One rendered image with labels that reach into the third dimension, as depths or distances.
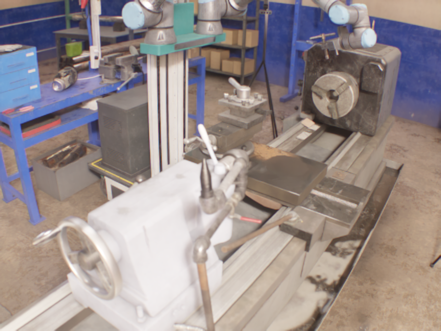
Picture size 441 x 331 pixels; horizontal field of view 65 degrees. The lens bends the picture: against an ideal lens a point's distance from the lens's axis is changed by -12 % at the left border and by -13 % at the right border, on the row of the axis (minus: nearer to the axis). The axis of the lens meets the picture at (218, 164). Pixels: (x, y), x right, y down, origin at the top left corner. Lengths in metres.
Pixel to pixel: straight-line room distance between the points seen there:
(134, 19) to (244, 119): 0.78
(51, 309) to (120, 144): 1.75
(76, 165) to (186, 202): 2.30
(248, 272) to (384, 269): 1.61
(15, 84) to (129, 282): 2.11
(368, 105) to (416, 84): 3.33
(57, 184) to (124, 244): 2.31
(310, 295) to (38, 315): 1.18
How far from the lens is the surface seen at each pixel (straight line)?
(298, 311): 1.75
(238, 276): 1.24
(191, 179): 1.07
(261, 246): 1.36
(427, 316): 2.53
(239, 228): 1.62
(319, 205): 1.55
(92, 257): 0.91
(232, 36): 6.15
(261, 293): 1.20
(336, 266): 2.01
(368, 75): 2.26
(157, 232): 0.96
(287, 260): 1.33
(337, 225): 1.50
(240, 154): 1.29
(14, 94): 2.87
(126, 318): 1.00
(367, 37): 1.93
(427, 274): 2.83
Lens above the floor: 1.70
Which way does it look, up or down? 28 degrees down
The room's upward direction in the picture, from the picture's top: 2 degrees clockwise
